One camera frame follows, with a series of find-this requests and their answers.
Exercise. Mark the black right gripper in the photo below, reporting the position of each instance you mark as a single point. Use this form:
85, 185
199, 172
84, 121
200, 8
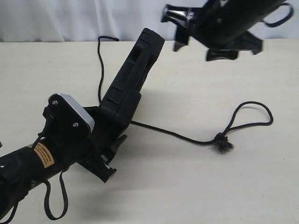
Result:
212, 25

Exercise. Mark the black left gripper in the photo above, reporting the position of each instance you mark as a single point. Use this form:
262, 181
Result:
68, 145

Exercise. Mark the black plastic carrying case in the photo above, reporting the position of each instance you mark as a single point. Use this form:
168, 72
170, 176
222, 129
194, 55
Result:
121, 100

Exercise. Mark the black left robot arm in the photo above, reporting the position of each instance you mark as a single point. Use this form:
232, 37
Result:
24, 169

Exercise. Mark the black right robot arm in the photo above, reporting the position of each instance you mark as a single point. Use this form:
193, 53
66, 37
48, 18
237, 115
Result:
271, 13

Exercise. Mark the white backdrop curtain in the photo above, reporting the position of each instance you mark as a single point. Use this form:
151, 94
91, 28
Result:
80, 20

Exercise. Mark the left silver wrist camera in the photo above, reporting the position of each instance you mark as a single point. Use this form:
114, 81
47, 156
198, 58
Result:
73, 119

